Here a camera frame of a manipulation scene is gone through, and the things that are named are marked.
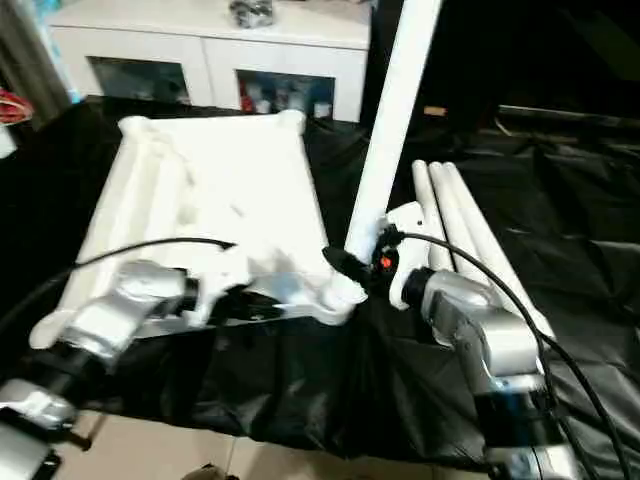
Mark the white plastic table top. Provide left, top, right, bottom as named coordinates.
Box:
left=30, top=110, right=367, bottom=349

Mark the white plastic table leg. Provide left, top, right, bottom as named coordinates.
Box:
left=427, top=161, right=503, bottom=293
left=326, top=0, right=444, bottom=307
left=441, top=161, right=557, bottom=341
left=411, top=159, right=453, bottom=275

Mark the black plastic mat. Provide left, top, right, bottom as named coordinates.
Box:
left=0, top=95, right=640, bottom=473

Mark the white cabinet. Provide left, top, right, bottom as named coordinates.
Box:
left=45, top=0, right=373, bottom=123

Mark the grey crumpled bundle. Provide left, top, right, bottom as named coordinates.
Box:
left=229, top=0, right=277, bottom=29

